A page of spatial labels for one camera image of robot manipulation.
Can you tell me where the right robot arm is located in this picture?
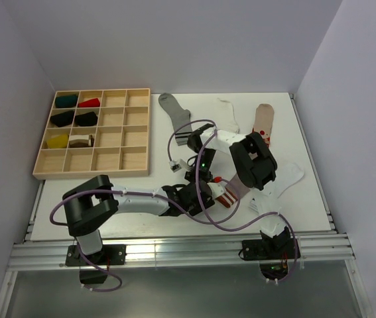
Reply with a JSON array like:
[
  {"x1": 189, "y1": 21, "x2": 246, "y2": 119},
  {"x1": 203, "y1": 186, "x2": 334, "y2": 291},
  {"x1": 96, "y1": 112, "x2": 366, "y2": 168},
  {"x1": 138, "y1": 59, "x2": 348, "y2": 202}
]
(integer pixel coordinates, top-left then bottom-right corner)
[{"x1": 187, "y1": 125, "x2": 296, "y2": 258}]

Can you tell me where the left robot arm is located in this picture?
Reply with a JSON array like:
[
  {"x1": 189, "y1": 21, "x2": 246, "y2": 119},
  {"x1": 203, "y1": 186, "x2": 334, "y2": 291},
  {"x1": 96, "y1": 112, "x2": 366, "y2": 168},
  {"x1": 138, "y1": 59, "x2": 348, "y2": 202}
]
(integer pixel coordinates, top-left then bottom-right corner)
[{"x1": 62, "y1": 175, "x2": 215, "y2": 264}]

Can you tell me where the plain white sock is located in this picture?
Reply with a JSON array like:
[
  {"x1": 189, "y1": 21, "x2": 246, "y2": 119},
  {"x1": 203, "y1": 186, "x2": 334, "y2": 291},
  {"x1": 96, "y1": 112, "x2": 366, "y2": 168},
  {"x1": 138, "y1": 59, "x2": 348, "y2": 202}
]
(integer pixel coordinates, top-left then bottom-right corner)
[{"x1": 215, "y1": 98, "x2": 239, "y2": 133}]

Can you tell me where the beige sock with rust stripes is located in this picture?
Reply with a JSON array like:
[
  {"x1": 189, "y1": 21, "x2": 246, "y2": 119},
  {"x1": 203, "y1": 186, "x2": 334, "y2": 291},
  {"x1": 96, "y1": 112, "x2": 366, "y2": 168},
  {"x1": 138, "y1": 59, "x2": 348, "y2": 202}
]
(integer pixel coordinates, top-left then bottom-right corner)
[{"x1": 216, "y1": 174, "x2": 250, "y2": 208}]

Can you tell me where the grey sock with black stripes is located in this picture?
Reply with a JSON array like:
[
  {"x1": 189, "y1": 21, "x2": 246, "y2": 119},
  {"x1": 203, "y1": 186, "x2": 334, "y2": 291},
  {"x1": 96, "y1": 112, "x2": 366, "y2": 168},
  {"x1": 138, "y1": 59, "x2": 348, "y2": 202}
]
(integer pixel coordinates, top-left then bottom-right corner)
[{"x1": 158, "y1": 93, "x2": 192, "y2": 146}]

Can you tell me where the beige red reindeer sock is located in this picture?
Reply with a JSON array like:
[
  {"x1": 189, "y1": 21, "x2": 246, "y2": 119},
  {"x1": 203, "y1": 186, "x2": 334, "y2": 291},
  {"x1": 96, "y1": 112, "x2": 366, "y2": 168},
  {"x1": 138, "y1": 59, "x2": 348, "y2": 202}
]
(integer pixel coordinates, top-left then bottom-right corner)
[{"x1": 253, "y1": 103, "x2": 275, "y2": 147}]

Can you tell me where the white sock with black stripes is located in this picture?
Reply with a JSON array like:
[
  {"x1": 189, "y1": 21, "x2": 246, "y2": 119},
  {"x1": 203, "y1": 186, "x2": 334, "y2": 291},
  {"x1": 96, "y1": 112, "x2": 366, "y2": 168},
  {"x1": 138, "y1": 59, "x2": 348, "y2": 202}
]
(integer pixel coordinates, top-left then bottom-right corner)
[{"x1": 249, "y1": 163, "x2": 305, "y2": 215}]

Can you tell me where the wooden compartment tray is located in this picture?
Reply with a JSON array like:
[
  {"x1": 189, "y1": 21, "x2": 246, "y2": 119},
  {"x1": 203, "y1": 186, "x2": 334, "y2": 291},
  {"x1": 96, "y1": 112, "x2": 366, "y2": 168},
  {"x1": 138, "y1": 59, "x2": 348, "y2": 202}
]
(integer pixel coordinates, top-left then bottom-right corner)
[{"x1": 32, "y1": 88, "x2": 151, "y2": 180}]

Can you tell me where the rolled black sock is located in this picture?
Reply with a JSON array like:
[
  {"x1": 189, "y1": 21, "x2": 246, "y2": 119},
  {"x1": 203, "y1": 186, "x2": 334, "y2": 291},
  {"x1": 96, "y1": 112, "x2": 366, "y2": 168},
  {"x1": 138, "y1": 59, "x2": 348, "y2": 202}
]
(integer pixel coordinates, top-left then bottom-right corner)
[{"x1": 74, "y1": 111, "x2": 98, "y2": 127}]

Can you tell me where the rolled red sock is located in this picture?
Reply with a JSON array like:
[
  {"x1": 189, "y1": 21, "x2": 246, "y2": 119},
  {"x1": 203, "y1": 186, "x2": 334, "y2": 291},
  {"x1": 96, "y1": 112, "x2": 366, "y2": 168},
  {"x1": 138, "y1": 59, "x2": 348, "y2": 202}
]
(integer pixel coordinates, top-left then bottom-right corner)
[{"x1": 78, "y1": 98, "x2": 101, "y2": 108}]

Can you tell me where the rolled brown white sock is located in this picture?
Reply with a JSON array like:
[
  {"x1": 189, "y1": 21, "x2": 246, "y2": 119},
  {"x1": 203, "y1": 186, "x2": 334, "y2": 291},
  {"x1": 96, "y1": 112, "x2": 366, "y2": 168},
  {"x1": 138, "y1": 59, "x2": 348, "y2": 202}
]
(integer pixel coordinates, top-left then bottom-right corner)
[{"x1": 68, "y1": 134, "x2": 94, "y2": 148}]

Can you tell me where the rolled yellow sock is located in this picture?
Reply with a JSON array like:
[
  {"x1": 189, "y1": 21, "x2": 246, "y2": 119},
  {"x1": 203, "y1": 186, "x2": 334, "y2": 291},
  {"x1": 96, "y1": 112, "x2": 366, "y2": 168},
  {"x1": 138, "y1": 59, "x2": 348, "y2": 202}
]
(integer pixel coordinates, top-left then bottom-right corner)
[{"x1": 46, "y1": 134, "x2": 69, "y2": 149}]

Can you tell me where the rolled dark sock in tray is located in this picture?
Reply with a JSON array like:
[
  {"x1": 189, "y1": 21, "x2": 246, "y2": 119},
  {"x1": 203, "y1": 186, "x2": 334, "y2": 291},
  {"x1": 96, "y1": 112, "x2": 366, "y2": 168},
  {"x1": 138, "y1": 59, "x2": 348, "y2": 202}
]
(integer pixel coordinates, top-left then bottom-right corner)
[{"x1": 50, "y1": 111, "x2": 74, "y2": 127}]

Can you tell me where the rolled green sock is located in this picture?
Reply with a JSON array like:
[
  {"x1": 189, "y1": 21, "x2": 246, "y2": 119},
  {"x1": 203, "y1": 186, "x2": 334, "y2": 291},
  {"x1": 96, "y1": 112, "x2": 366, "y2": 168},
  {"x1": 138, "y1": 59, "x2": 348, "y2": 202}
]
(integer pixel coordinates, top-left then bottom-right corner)
[{"x1": 54, "y1": 94, "x2": 78, "y2": 109}]

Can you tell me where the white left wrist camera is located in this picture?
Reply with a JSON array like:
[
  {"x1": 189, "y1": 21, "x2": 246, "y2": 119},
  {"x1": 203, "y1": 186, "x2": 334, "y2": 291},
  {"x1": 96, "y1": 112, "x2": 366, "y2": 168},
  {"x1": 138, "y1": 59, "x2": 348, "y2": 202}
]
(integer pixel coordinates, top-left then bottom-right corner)
[{"x1": 207, "y1": 176, "x2": 227, "y2": 205}]

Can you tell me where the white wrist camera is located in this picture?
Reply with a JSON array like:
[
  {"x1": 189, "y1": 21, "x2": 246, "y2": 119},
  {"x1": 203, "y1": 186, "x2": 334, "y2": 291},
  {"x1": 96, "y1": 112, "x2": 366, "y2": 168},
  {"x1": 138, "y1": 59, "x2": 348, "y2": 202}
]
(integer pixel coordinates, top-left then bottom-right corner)
[
  {"x1": 169, "y1": 159, "x2": 190, "y2": 172},
  {"x1": 207, "y1": 176, "x2": 227, "y2": 205}
]

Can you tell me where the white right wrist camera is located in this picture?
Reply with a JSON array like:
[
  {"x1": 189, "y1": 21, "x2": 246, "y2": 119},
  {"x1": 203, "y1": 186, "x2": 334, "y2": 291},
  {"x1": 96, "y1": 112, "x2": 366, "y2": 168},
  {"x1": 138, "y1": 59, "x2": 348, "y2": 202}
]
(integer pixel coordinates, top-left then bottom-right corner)
[{"x1": 169, "y1": 159, "x2": 190, "y2": 172}]

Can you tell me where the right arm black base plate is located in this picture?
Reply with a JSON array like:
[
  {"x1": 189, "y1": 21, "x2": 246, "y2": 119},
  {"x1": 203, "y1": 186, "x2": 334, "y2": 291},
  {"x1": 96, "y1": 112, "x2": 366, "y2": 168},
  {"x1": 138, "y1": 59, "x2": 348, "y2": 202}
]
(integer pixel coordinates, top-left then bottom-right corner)
[{"x1": 241, "y1": 238, "x2": 300, "y2": 261}]

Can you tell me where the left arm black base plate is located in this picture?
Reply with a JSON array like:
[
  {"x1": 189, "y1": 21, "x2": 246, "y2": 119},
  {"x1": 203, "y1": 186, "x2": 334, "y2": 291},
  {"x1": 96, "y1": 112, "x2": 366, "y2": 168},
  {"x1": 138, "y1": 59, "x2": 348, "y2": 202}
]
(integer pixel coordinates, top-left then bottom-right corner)
[{"x1": 65, "y1": 244, "x2": 127, "y2": 267}]

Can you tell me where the aluminium extrusion rail frame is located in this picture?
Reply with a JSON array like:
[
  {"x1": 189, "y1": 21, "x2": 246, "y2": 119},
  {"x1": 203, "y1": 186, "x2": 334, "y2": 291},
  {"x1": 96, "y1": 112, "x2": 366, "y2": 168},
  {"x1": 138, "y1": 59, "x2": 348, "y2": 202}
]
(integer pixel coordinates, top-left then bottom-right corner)
[{"x1": 0, "y1": 93, "x2": 374, "y2": 317}]

